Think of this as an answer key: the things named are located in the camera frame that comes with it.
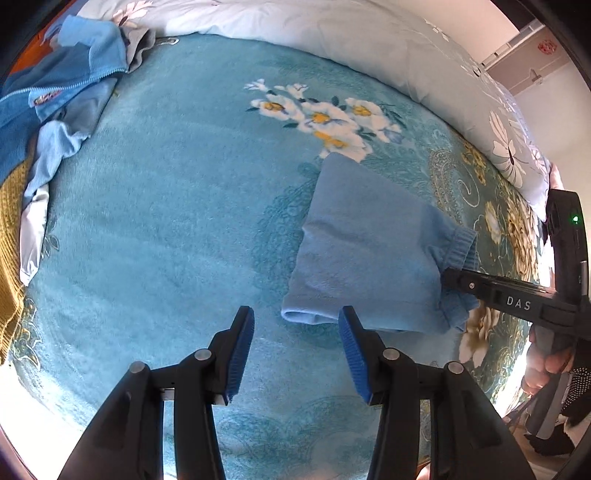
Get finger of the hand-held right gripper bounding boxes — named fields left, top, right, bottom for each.
left=442, top=268, right=493, bottom=304

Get person's right hand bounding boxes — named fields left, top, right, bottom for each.
left=522, top=330, right=576, bottom=396

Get person's polka dot clothing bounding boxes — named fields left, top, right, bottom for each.
left=561, top=364, right=591, bottom=428

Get light blue fleece pants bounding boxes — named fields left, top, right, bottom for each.
left=281, top=154, right=479, bottom=335

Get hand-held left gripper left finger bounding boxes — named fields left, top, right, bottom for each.
left=58, top=305, right=256, bottom=480

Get light blue fleece top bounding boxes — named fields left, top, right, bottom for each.
left=25, top=78, right=118, bottom=199

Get white air conditioner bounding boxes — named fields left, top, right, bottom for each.
left=480, top=18, right=571, bottom=93

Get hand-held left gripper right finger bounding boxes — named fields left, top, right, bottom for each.
left=337, top=305, right=536, bottom=480

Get orange wooden headboard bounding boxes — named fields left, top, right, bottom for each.
left=7, top=21, right=65, bottom=77

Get white silky cloth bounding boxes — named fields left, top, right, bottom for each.
left=18, top=185, right=51, bottom=287

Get grey fleece garment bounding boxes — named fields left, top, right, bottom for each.
left=122, top=25, right=156, bottom=73

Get light blue floral duvet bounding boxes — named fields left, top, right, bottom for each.
left=76, top=0, right=555, bottom=217

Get mustard knit sweater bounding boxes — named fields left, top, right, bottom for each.
left=0, top=152, right=35, bottom=365

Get dark blue fleece zip jacket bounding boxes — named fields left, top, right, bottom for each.
left=0, top=16, right=130, bottom=183

